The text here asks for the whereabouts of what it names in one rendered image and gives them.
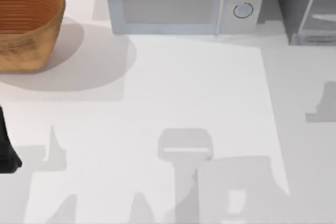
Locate microwave door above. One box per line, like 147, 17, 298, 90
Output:
102, 0, 229, 36

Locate microwave knob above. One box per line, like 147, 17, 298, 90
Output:
233, 2, 254, 19

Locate brown woven basket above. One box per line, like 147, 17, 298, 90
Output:
0, 0, 66, 73

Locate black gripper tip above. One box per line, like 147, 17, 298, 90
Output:
0, 105, 23, 174

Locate microwave door handle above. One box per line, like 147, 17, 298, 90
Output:
216, 0, 227, 36

